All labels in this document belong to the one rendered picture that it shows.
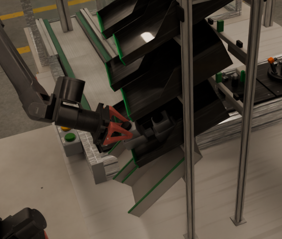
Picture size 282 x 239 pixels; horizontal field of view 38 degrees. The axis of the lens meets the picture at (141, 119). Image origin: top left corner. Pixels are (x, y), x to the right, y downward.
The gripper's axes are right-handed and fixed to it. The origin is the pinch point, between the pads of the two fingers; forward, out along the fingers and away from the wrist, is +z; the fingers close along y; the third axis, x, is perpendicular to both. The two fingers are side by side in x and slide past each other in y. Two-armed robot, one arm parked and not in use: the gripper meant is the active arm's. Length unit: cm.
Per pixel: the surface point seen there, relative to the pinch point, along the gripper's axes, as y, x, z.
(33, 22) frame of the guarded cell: 116, 38, -27
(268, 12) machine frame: 125, -4, 95
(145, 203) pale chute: -7.6, 19.6, 11.9
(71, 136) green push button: 36, 39, -6
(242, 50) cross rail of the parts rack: 1.1, -30.9, 18.3
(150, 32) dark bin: 2.9, -27.7, -4.6
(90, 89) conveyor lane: 76, 43, 4
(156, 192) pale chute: -7.2, 14.7, 13.4
